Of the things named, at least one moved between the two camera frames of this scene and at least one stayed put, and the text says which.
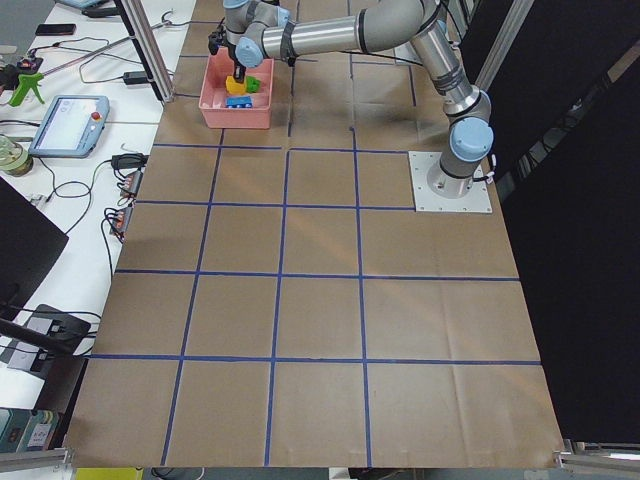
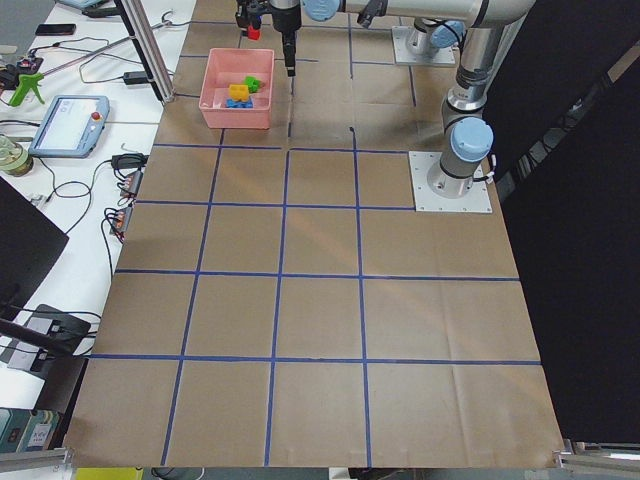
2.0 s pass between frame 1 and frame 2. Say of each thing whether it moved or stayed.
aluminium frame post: stayed
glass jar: stayed
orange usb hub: stayed
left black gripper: moved
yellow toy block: moved
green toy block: stayed
